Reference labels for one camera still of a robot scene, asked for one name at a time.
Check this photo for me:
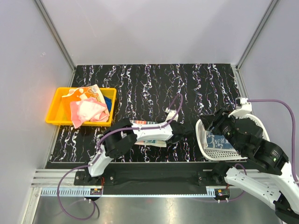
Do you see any left controller board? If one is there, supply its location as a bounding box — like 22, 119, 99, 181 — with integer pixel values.
90, 188, 103, 196

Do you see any aluminium frame post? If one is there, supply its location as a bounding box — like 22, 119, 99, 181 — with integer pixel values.
235, 0, 280, 70
34, 0, 77, 70

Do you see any yellow plastic bin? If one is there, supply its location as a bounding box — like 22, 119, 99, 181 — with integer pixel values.
45, 87, 117, 127

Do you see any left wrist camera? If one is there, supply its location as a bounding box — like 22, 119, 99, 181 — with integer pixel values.
165, 108, 178, 122

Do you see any left aluminium frame post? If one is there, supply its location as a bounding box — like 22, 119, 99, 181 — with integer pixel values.
34, 0, 77, 70

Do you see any right aluminium frame post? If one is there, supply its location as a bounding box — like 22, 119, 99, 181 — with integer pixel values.
235, 0, 280, 70

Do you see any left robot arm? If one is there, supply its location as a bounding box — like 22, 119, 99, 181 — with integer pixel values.
84, 118, 194, 185

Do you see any multicolour rabbit letter towel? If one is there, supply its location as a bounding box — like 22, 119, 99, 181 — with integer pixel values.
130, 120, 167, 147

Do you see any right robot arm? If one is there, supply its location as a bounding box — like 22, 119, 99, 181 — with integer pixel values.
200, 109, 299, 224

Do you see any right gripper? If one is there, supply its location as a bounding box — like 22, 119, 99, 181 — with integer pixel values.
199, 106, 245, 154

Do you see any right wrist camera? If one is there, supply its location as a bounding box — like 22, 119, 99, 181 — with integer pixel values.
228, 97, 252, 117

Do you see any blue patterned folded towel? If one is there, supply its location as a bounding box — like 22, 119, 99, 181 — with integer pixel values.
203, 130, 234, 150

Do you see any controller board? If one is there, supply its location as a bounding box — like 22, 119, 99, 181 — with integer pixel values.
215, 189, 230, 197
90, 188, 103, 196

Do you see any pink white towel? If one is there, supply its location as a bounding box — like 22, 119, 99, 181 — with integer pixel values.
70, 98, 109, 128

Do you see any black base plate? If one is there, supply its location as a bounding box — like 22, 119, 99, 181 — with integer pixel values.
74, 162, 227, 196

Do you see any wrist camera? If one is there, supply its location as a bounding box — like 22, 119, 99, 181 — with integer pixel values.
165, 108, 178, 122
228, 97, 252, 117

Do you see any right controller board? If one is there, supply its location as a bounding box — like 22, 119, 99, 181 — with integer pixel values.
215, 189, 230, 197

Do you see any orange patterned towel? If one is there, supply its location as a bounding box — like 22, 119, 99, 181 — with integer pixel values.
62, 84, 105, 103

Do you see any white plastic basket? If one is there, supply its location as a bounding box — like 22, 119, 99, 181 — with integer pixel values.
195, 114, 270, 161

